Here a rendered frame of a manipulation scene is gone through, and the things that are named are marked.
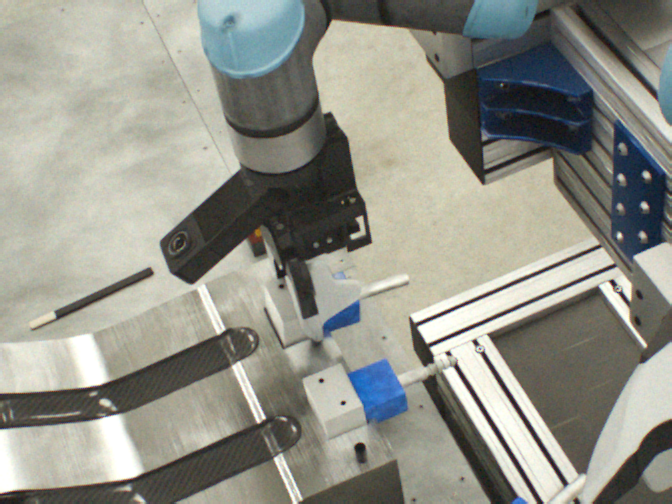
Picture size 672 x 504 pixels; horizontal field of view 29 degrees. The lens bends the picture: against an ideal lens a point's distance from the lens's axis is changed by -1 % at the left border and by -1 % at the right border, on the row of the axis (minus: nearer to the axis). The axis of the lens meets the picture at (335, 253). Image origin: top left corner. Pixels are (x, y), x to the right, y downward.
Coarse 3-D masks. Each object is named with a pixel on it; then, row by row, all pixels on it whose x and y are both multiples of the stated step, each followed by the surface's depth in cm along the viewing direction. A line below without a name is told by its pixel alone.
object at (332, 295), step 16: (320, 272) 112; (288, 288) 114; (320, 288) 113; (336, 288) 113; (352, 288) 114; (320, 304) 114; (336, 304) 114; (304, 320) 113; (320, 320) 114; (320, 336) 116
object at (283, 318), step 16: (272, 288) 118; (368, 288) 121; (384, 288) 121; (272, 304) 117; (288, 304) 117; (352, 304) 118; (272, 320) 120; (288, 320) 116; (336, 320) 119; (352, 320) 120; (288, 336) 117; (304, 336) 118
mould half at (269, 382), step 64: (128, 320) 123; (192, 320) 122; (256, 320) 121; (0, 384) 116; (64, 384) 118; (192, 384) 117; (256, 384) 116; (0, 448) 110; (64, 448) 112; (128, 448) 114; (192, 448) 113; (320, 448) 111; (384, 448) 110
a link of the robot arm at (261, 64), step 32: (224, 0) 92; (256, 0) 92; (288, 0) 92; (224, 32) 91; (256, 32) 91; (288, 32) 93; (320, 32) 98; (224, 64) 94; (256, 64) 93; (288, 64) 94; (224, 96) 97; (256, 96) 95; (288, 96) 96; (256, 128) 98; (288, 128) 98
